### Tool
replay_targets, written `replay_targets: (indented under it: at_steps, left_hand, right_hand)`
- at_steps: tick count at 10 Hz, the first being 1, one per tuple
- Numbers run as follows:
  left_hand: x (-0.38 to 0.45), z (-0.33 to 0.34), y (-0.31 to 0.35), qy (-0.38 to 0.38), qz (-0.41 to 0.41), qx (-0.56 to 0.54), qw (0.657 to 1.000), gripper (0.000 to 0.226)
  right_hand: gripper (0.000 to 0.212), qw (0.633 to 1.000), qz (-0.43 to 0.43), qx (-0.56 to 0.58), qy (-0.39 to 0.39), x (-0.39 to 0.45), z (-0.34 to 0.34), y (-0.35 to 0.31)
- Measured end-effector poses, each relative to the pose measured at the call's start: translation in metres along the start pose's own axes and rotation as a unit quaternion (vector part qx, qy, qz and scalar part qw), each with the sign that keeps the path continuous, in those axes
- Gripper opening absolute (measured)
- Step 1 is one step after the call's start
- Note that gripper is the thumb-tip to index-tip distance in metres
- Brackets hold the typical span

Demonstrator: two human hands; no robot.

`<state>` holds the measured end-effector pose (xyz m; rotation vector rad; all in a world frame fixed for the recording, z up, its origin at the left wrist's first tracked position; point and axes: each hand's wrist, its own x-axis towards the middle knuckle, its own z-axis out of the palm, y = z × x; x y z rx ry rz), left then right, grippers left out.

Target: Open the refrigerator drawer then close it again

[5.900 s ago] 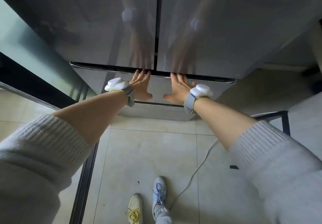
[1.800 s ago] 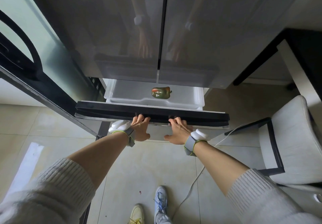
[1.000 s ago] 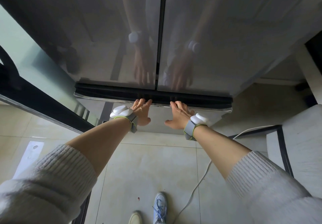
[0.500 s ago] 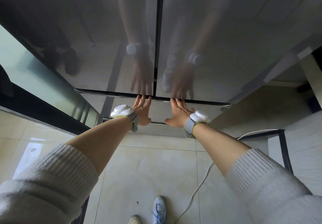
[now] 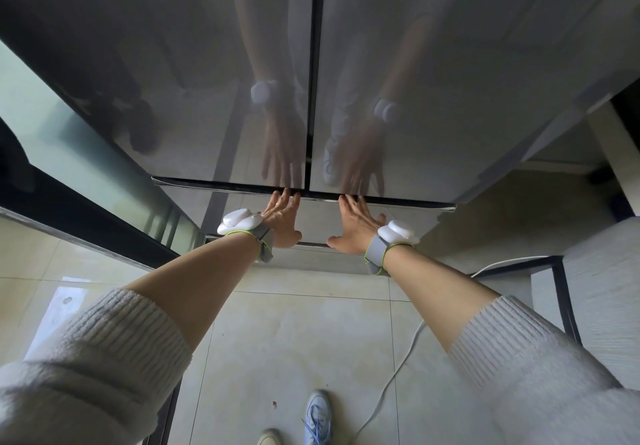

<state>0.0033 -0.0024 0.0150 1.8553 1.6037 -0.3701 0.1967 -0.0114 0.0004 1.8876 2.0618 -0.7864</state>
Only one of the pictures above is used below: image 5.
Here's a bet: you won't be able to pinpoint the person's right hand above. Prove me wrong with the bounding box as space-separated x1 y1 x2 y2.
327 194 389 256

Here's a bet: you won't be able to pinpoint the white shoe blue laces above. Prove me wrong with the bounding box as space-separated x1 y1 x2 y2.
301 389 334 445

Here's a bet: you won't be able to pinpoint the white table with black frame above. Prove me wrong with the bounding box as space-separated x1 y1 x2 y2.
467 219 640 390

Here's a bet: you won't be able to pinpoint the person's left forearm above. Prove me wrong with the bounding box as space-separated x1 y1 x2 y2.
122 233 261 356

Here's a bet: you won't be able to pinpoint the black framed glass sliding door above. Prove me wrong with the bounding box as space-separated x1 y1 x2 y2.
0 39 207 272

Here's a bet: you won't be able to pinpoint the white power cable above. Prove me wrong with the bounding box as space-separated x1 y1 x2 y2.
355 255 553 436

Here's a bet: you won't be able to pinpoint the person's left hand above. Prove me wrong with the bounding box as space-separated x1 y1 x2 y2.
259 187 304 250

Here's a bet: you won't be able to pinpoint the black door frame rail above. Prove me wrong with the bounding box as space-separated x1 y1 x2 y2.
153 379 184 445

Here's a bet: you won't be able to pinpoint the person's right forearm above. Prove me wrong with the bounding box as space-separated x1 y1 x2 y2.
382 247 504 356

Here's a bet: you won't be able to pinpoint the white knit sweater sleeve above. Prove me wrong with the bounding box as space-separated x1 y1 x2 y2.
0 287 195 445
449 295 640 445

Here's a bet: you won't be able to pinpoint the white wrist tracker grey strap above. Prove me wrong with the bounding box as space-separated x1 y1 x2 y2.
363 219 419 278
216 207 275 264

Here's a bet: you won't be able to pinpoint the grey refrigerator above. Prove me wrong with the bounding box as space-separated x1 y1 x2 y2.
0 0 640 276

